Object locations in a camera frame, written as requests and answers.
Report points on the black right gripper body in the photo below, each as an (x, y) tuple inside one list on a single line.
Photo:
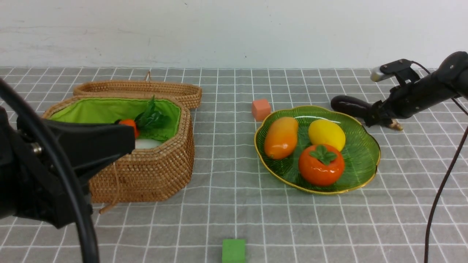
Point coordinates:
[(414, 95)]

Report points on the orange persimmon with green leaf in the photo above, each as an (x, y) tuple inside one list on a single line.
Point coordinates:
[(321, 165)]

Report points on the woven rattan basket green lining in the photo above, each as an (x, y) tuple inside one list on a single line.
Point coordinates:
[(145, 175)]

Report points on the purple eggplant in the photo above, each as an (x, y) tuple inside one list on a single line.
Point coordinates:
[(356, 108)]

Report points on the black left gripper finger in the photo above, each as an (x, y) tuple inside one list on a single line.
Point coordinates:
[(91, 147)]

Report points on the orange yellow mango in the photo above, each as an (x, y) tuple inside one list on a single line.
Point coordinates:
[(282, 138)]

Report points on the orange carrot with leaves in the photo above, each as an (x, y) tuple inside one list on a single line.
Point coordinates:
[(148, 119)]

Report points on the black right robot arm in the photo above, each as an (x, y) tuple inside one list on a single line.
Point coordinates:
[(454, 71)]

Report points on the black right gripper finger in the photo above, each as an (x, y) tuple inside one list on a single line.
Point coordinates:
[(377, 115)]

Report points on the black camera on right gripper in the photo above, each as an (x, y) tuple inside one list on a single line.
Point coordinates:
[(400, 69)]

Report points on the green leaf-shaped glass plate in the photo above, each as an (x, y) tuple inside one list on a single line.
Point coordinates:
[(362, 153)]

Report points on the white radish with leaves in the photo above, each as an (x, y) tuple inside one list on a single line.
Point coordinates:
[(147, 143)]

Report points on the woven rattan basket lid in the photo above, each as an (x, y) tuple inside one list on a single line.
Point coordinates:
[(187, 94)]

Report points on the orange foam cube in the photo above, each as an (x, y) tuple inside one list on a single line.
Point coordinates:
[(260, 109)]

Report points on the grey checked tablecloth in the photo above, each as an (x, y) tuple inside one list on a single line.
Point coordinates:
[(232, 196)]

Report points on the green foam cube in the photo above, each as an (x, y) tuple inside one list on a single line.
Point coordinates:
[(233, 251)]

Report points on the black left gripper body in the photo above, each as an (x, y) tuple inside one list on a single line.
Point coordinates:
[(30, 185)]

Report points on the yellow lemon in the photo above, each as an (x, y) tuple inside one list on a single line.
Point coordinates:
[(323, 131)]

